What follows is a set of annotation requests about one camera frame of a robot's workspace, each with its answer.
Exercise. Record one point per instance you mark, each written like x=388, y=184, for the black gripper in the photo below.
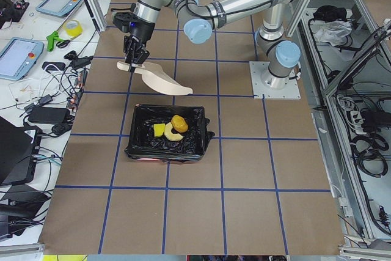
x=142, y=32

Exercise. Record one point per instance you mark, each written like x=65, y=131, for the beige plastic dustpan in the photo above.
x=155, y=78

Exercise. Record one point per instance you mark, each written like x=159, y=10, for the yellow sponge piece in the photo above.
x=158, y=129

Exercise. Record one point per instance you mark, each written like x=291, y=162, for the croissant bread piece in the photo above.
x=170, y=135

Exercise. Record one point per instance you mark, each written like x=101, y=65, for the round golden bread roll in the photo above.
x=179, y=124

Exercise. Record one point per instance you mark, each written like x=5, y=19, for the bin with black bag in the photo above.
x=144, y=146

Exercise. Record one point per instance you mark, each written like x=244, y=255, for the yellow tape roll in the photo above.
x=73, y=28

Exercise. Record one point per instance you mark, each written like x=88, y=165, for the black phone on desk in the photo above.
x=53, y=66

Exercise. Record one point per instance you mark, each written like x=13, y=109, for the black scissors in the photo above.
x=64, y=43

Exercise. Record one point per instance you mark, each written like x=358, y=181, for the black power brick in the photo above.
x=47, y=115

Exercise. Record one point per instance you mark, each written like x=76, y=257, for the far blue teach pendant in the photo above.
x=57, y=8

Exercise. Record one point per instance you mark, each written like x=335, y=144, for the blue teach pendant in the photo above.
x=18, y=57
x=57, y=8

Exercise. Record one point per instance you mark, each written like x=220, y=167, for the near blue teach pendant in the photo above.
x=18, y=57

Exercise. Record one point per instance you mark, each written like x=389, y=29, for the black laptop computer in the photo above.
x=19, y=145

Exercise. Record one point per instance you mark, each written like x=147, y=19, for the black cloth bundle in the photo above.
x=330, y=13

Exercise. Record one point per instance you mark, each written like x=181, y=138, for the crumpled white cloth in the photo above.
x=335, y=33

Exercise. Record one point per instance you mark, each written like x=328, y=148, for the white power strip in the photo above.
x=356, y=122

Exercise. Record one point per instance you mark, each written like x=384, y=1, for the green handled tool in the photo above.
x=51, y=39

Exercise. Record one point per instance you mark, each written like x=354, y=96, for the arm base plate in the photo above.
x=267, y=86

